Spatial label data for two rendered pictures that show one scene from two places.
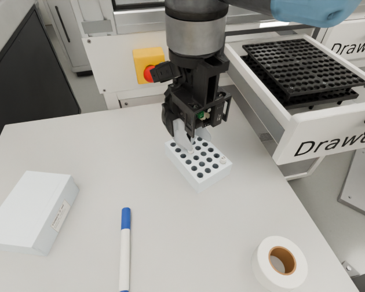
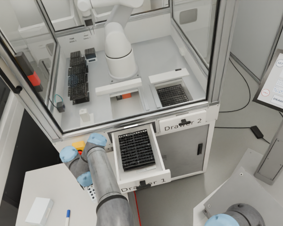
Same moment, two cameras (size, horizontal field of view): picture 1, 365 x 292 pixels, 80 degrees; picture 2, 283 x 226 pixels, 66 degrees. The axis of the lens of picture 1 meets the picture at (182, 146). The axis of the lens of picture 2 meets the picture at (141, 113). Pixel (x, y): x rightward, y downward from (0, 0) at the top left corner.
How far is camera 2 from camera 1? 0.93 m
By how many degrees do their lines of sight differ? 7
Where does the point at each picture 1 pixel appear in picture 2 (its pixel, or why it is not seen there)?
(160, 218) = (79, 213)
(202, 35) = not seen: hidden behind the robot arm
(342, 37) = (167, 124)
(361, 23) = (173, 119)
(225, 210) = not seen: hidden behind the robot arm
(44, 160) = (41, 189)
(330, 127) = (127, 184)
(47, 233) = (43, 219)
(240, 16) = (113, 127)
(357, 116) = (134, 181)
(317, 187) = (211, 179)
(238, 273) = not seen: outside the picture
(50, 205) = (44, 210)
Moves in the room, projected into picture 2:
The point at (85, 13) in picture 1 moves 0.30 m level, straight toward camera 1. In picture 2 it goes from (52, 137) to (56, 184)
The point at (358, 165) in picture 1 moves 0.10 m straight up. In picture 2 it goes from (243, 163) to (245, 158)
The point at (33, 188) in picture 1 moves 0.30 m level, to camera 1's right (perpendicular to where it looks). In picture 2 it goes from (39, 203) to (92, 203)
